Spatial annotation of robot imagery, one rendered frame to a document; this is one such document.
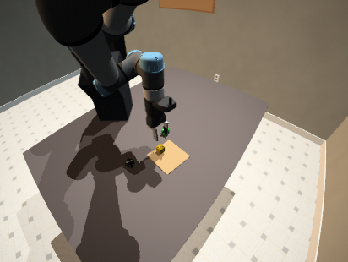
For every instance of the yellow die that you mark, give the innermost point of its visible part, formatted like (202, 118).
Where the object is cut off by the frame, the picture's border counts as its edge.
(160, 148)

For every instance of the peach flat mat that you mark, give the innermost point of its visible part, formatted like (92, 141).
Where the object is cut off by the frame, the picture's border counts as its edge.
(170, 159)

